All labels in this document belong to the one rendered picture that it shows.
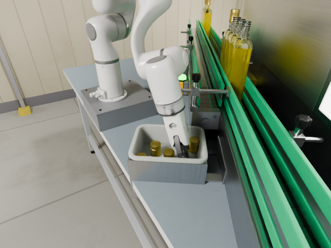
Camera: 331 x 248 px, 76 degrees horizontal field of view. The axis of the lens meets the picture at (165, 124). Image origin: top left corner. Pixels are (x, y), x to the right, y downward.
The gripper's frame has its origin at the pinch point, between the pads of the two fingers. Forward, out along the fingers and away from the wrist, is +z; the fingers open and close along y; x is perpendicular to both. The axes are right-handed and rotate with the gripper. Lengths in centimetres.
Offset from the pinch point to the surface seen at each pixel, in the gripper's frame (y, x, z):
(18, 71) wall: 170, 186, -12
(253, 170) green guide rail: -16.5, -16.0, -5.8
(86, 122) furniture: 89, 86, 28
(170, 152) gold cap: -0.7, 3.8, -1.0
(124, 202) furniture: 25, 46, 51
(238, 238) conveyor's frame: -23.6, -10.4, 6.8
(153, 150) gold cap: 1.6, 9.4, -0.8
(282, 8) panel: 30, -38, -27
